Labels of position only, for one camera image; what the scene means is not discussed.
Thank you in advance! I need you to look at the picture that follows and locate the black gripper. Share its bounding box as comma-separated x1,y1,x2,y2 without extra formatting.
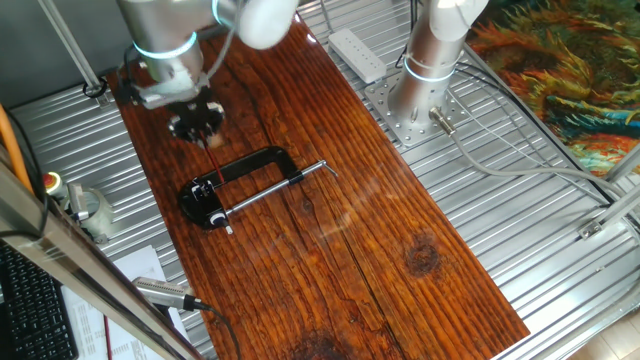
167,97,226,144

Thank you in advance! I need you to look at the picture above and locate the red pencil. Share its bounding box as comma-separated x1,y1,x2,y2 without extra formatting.
198,130,225,185

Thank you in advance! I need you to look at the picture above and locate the black C-clamp with steel screw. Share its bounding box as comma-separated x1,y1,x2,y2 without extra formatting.
178,145,340,231

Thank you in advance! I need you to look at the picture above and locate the clear tape roll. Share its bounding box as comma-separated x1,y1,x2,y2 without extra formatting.
69,187,116,244

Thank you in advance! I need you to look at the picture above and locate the printed paper sheet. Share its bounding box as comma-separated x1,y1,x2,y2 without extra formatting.
62,244,191,360

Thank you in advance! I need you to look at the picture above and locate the red emergency stop button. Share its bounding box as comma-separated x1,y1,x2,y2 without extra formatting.
42,172,69,201

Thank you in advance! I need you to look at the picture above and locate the silver handheld device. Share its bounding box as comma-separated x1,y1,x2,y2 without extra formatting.
132,277,211,312

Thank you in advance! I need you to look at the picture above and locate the white power strip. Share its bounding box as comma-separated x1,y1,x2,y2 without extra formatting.
327,28,388,85

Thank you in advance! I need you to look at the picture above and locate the orange tube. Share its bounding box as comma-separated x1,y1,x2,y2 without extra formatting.
0,103,34,196

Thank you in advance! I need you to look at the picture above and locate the brown wooden board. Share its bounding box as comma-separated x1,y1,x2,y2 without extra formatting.
105,9,531,360

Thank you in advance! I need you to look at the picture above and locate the red pen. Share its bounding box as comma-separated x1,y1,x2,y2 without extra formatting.
103,314,114,360

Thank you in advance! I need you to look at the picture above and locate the black keyboard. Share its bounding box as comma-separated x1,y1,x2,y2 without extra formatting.
0,242,80,360

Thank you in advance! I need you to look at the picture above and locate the colourful painted cloth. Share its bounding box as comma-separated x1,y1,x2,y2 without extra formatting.
467,0,640,176

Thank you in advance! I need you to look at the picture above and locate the aluminium profile strut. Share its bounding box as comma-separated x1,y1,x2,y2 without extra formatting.
577,144,640,241

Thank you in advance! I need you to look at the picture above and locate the black cable ring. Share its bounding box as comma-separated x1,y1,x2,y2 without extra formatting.
82,77,109,99

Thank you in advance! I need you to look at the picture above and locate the aluminium frame post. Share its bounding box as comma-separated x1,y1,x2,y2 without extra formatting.
37,0,114,109

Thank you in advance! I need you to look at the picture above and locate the aluminium frame bar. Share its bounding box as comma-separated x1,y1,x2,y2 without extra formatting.
0,149,204,360

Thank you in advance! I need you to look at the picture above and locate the black device cable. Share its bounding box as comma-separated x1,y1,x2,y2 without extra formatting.
199,299,242,360

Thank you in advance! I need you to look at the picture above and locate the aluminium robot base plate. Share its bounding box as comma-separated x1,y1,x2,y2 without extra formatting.
363,72,471,147

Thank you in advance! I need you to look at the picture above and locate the thick grey cable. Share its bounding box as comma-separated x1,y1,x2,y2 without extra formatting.
428,106,640,221

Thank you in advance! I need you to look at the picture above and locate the thin white cable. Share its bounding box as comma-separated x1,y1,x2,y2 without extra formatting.
449,84,606,204

